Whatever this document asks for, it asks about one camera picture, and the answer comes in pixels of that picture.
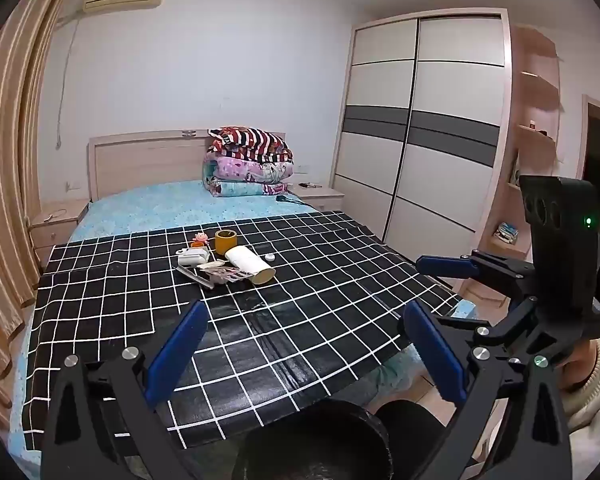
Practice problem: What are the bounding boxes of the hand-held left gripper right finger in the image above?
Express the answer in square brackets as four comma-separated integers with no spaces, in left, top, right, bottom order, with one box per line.
[399,302,573,480]

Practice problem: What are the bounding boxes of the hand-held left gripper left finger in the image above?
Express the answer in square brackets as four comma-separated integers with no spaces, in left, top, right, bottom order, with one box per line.
[39,300,211,480]

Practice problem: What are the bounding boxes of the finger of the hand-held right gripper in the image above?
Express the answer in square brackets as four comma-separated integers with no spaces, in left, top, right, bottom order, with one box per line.
[437,296,538,346]
[416,250,535,286]

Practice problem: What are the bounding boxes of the red patterned blister pack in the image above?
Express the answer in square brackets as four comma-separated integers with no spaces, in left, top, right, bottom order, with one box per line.
[200,266,249,286]

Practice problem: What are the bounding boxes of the white plastic case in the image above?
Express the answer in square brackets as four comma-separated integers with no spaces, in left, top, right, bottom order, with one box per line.
[177,249,211,267]

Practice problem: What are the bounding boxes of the white paper roll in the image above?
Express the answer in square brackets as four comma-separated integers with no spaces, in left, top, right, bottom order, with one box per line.
[224,245,277,287]

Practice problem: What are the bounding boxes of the black round bin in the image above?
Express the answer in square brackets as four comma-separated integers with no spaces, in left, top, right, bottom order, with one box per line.
[232,400,392,480]

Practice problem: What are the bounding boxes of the person's right forearm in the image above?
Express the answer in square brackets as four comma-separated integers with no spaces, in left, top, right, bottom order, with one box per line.
[560,334,600,480]

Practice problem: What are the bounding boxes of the stack of books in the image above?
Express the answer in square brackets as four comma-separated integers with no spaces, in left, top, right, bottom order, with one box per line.
[495,221,520,246]

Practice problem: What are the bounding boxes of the grey flat strip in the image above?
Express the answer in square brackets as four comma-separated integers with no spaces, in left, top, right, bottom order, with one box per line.
[175,266,216,291]

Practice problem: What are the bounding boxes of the person's dark clothed leg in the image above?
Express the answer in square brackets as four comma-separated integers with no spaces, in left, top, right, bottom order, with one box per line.
[375,399,448,466]

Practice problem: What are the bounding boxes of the brown tape roll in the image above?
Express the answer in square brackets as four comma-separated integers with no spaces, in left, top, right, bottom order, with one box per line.
[215,229,239,256]

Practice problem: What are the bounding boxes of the black white checkered cloth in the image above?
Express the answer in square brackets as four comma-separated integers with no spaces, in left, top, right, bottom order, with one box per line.
[24,210,466,453]

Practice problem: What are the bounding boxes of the white grey sliding wardrobe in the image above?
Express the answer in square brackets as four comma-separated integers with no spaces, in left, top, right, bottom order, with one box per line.
[330,8,511,291]

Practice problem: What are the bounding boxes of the wooden nightstand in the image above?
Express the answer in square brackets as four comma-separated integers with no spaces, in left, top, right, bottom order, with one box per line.
[286,185,346,213]
[30,199,90,271]

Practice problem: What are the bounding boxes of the wooden corner shelf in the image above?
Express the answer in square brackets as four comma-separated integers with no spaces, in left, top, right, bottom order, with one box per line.
[460,25,563,306]

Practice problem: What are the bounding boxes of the blue pink folded quilt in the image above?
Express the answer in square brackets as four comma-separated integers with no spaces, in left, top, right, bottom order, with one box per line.
[205,177,291,197]

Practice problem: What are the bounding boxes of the pink printed folded blanket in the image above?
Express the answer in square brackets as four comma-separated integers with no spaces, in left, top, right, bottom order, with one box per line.
[202,155,296,186]

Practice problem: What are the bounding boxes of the striped folded blanket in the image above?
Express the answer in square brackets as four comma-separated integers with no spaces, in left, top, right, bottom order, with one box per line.
[207,127,295,165]

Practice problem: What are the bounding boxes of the beige striped curtain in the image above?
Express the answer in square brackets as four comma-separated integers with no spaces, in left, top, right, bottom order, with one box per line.
[0,0,88,431]

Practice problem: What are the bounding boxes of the hanging wall cable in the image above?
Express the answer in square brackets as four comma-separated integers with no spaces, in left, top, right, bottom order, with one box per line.
[55,10,87,150]

